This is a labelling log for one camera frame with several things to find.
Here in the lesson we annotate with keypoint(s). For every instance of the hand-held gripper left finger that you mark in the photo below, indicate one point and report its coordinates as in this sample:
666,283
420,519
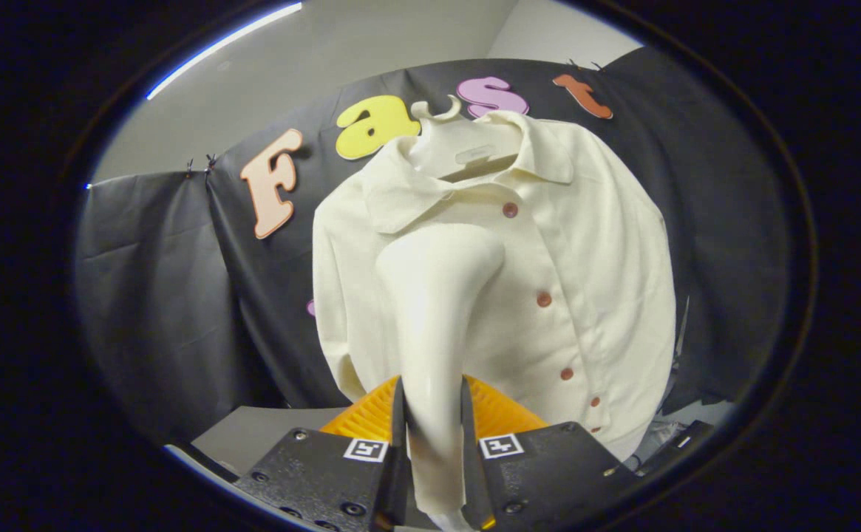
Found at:
399,458

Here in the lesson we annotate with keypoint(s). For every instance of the cream button shirt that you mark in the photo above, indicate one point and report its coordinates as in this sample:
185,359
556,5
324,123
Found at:
593,281

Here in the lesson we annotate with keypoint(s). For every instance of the white clothes hanger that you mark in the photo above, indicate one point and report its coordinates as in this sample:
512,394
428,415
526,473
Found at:
460,148

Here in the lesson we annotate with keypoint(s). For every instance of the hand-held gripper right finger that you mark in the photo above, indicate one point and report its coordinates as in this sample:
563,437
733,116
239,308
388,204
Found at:
471,458

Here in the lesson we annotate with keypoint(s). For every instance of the black backdrop cloth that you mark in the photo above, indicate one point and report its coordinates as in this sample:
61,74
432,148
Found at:
179,295

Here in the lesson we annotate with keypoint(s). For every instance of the grey cabinet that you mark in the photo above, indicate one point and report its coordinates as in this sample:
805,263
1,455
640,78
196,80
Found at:
267,428

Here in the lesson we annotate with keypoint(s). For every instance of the black box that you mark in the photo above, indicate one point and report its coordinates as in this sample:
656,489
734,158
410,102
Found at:
685,440

